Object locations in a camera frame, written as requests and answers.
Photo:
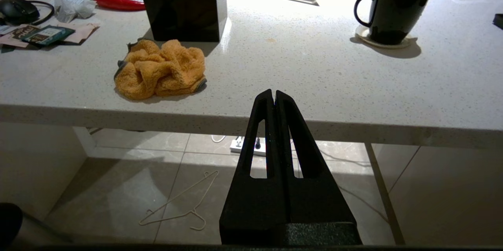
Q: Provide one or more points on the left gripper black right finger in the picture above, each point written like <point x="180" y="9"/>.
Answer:
<point x="314" y="200"/>

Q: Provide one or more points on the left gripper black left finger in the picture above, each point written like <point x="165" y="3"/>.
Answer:
<point x="255" y="196"/>

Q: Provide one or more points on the white power strip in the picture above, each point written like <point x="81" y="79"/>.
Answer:
<point x="237" y="147"/>

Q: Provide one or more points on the orange crumpled cloth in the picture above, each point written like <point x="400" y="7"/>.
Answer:
<point x="161" y="70"/>

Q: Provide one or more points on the white round coaster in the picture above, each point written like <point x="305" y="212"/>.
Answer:
<point x="408" y="43"/>

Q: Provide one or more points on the black mug white inside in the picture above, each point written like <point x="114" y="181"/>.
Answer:
<point x="393" y="11"/>

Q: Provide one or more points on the black tissue box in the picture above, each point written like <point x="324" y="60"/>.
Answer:
<point x="180" y="3"/>

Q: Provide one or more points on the red chili pepper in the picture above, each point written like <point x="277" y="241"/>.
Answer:
<point x="118" y="2"/>

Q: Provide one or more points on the pink paper card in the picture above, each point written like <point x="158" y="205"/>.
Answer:
<point x="84" y="31"/>

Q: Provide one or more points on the black rectangular tray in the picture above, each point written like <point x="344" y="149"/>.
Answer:
<point x="499" y="21"/>

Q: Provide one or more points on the white crumpled plastic wrapper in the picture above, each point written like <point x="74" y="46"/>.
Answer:
<point x="70" y="7"/>

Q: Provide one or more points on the brown sachet packet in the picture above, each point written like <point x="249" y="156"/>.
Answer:
<point x="17" y="35"/>

